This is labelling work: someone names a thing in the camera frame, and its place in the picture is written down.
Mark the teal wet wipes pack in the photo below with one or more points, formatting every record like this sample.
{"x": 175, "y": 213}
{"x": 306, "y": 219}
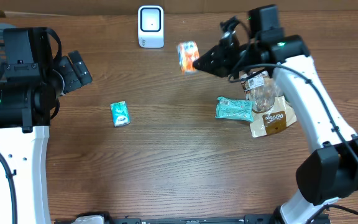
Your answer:
{"x": 234, "y": 109}

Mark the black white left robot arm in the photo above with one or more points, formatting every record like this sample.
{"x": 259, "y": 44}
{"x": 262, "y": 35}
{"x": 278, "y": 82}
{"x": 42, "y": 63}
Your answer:
{"x": 32, "y": 79}

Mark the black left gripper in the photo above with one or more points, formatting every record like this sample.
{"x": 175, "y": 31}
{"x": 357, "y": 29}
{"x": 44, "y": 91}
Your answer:
{"x": 66, "y": 65}

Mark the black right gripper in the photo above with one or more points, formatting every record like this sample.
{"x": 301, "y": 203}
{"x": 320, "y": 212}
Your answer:
{"x": 219, "y": 66}

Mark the white barcode scanner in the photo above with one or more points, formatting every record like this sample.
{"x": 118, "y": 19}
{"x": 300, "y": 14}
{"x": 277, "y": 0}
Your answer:
{"x": 151, "y": 27}

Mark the green blue tissue packet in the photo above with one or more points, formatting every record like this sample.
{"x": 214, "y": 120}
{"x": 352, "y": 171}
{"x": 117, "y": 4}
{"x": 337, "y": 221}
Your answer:
{"x": 120, "y": 114}

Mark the orange tissue packet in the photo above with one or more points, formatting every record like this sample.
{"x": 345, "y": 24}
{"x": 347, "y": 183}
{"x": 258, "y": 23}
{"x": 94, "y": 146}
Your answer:
{"x": 187, "y": 54}

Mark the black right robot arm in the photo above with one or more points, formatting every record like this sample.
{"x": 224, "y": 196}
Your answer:
{"x": 330, "y": 173}

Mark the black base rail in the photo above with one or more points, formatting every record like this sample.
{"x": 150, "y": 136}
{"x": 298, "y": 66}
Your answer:
{"x": 104, "y": 217}

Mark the brown bread snack bag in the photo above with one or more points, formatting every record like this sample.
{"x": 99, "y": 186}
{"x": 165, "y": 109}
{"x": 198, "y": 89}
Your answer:
{"x": 272, "y": 113}

